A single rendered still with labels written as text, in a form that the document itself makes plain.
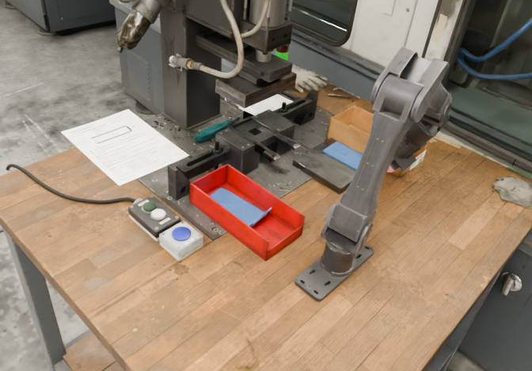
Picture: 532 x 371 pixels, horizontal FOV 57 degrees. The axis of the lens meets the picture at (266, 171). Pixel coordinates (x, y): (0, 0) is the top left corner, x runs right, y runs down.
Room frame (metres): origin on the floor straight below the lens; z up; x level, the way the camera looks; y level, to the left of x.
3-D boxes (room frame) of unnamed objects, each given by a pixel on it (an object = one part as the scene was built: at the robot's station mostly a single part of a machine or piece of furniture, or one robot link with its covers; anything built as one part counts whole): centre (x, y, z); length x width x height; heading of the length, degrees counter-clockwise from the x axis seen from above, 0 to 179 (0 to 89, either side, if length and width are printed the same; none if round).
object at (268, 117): (1.10, 0.04, 0.98); 0.20 x 0.10 x 0.01; 140
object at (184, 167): (0.96, 0.15, 0.95); 0.15 x 0.03 x 0.10; 140
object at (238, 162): (1.10, 0.04, 0.94); 0.20 x 0.10 x 0.07; 140
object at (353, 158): (1.10, -0.23, 0.93); 0.15 x 0.07 x 0.03; 53
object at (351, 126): (1.19, -0.30, 0.93); 0.25 x 0.13 x 0.08; 50
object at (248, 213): (0.86, 0.06, 0.92); 0.15 x 0.07 x 0.03; 57
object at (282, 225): (0.84, 0.04, 0.93); 0.25 x 0.12 x 0.06; 50
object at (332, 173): (1.08, -0.18, 0.91); 0.17 x 0.16 x 0.02; 140
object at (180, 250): (0.73, 0.16, 0.90); 0.07 x 0.07 x 0.06; 50
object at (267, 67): (1.13, 0.10, 1.22); 0.26 x 0.18 x 0.30; 50
